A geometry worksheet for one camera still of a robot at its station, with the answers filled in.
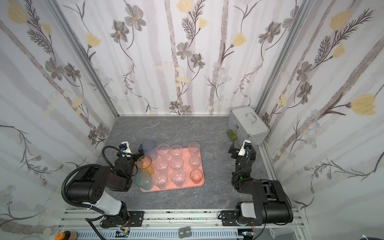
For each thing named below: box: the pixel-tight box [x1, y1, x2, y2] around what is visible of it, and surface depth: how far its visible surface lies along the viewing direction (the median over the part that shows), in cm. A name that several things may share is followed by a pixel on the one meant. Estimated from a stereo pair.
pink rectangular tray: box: [140, 148, 205, 193], surface depth 89 cm
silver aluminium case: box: [227, 106, 270, 147], surface depth 98 cm
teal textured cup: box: [136, 171, 153, 191], surface depth 81 cm
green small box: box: [226, 129, 238, 141], surface depth 109 cm
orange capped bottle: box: [55, 230, 78, 240], surface depth 66 cm
